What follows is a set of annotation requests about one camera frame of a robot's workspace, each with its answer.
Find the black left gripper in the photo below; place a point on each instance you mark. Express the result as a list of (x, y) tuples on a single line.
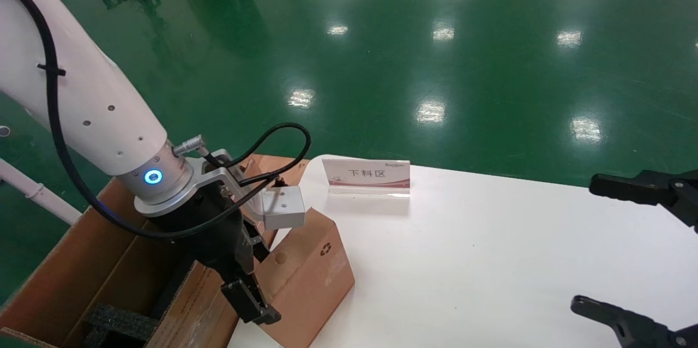
[(212, 233)]

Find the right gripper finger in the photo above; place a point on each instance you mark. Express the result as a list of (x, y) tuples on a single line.
[(641, 187), (635, 329)]

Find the small cardboard box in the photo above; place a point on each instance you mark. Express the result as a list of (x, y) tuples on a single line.
[(311, 277)]

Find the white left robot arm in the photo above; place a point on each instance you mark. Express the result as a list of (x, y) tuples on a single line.
[(82, 91)]

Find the large cardboard box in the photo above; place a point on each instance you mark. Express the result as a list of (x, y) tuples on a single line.
[(82, 271)]

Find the black foam insert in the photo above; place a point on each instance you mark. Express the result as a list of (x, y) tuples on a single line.
[(120, 320)]

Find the acrylic sign with Chinese text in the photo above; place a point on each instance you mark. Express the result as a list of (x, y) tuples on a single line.
[(365, 173)]

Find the grey floor disc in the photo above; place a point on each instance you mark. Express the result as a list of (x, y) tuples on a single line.
[(4, 131)]

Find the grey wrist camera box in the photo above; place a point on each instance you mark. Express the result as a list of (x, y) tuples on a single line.
[(283, 209)]

